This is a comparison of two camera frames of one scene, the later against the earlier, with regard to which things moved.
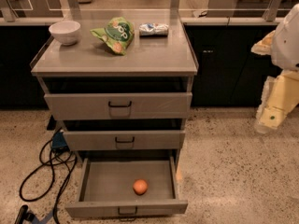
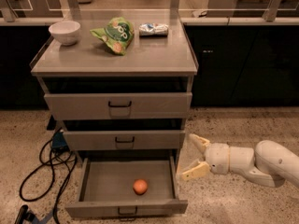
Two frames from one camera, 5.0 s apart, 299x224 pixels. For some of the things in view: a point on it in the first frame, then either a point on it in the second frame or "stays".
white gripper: (289, 44) to (219, 158)
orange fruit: (139, 187) stays
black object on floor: (23, 215) stays
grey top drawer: (121, 105) stays
